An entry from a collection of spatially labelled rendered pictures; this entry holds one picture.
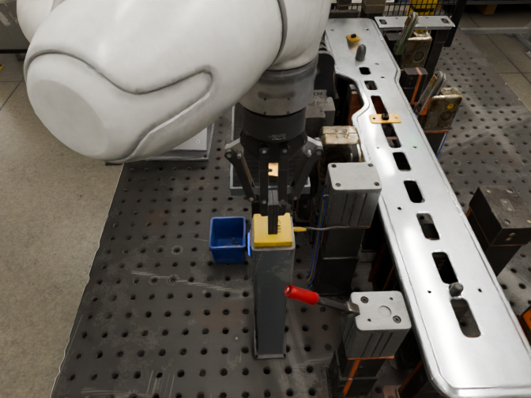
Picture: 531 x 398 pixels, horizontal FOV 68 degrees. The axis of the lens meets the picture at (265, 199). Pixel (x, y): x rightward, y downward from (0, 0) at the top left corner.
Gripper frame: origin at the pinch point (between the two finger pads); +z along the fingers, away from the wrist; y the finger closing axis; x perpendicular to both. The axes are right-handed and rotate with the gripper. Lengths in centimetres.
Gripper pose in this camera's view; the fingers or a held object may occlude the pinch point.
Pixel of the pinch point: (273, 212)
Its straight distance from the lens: 60.0
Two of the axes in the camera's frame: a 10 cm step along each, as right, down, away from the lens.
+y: 10.0, -0.3, 0.2
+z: 0.0, 6.8, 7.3
